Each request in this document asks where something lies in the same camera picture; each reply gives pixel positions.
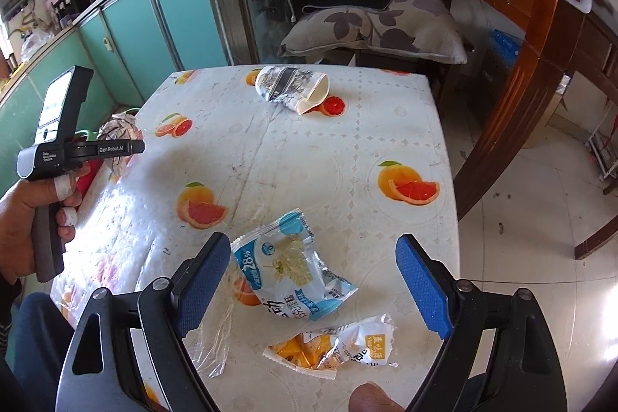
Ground pink black water dispenser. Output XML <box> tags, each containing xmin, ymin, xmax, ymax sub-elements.
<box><xmin>46</xmin><ymin>0</ymin><xmax>91</xmax><ymax>29</ymax></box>

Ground silver foil wrapper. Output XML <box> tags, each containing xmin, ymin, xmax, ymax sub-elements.
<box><xmin>255</xmin><ymin>66</ymin><xmax>330</xmax><ymax>116</ymax></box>

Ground yellow orange snack wrapper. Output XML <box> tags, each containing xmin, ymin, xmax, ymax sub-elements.
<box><xmin>263</xmin><ymin>314</ymin><xmax>396</xmax><ymax>380</ymax></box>

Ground fruit-print tablecloth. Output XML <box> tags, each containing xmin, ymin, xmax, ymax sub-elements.
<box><xmin>51</xmin><ymin>67</ymin><xmax>460</xmax><ymax>411</ymax></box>

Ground blue white snack wrapper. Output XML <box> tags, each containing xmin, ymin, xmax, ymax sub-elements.
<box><xmin>231</xmin><ymin>209</ymin><xmax>357</xmax><ymax>321</ymax></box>

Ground clear plastic bag on counter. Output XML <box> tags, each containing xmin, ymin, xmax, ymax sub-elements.
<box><xmin>20</xmin><ymin>27</ymin><xmax>54</xmax><ymax>63</ymax></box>

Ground brown wooden side table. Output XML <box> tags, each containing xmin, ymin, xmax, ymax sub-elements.
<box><xmin>446</xmin><ymin>0</ymin><xmax>618</xmax><ymax>261</ymax></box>

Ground person's left hand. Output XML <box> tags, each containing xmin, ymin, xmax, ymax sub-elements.
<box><xmin>1</xmin><ymin>164</ymin><xmax>90</xmax><ymax>285</ymax></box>

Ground floral seat cushion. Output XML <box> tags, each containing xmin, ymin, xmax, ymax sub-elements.
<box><xmin>278</xmin><ymin>0</ymin><xmax>467</xmax><ymax>65</ymax></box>

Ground teal kitchen base cabinets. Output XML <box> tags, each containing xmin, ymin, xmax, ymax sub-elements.
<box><xmin>1</xmin><ymin>0</ymin><xmax>227</xmax><ymax>189</ymax></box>

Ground blue cardboard box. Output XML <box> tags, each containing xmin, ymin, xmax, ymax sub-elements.
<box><xmin>489</xmin><ymin>29</ymin><xmax>523</xmax><ymax>68</ymax></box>

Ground clear plastic film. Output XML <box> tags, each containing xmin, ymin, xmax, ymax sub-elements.
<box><xmin>183</xmin><ymin>293</ymin><xmax>234</xmax><ymax>381</ymax></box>

